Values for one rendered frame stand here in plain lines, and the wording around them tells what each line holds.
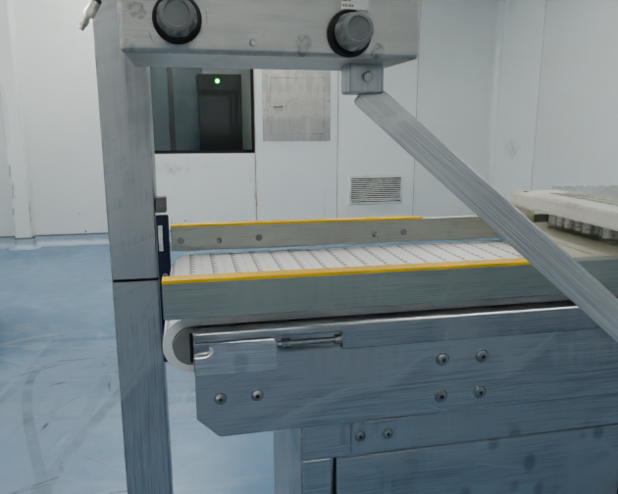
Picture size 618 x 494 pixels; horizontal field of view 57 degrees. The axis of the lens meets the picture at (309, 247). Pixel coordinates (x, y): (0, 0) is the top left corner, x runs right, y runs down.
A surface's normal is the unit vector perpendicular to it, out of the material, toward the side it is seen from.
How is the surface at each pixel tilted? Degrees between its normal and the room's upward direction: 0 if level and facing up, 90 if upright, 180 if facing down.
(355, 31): 90
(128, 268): 90
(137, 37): 90
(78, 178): 90
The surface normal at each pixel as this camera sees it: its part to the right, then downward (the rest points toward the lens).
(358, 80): 0.21, 0.20
